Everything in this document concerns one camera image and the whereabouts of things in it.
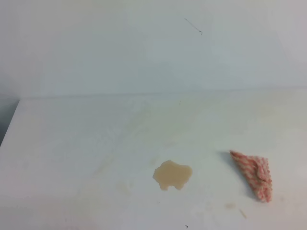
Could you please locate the beige coffee stain puddle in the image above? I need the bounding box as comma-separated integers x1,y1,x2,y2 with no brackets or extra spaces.
153,160,192,191

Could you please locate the pink white checkered rag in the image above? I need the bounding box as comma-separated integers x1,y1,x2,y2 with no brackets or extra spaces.
230,150,272,203

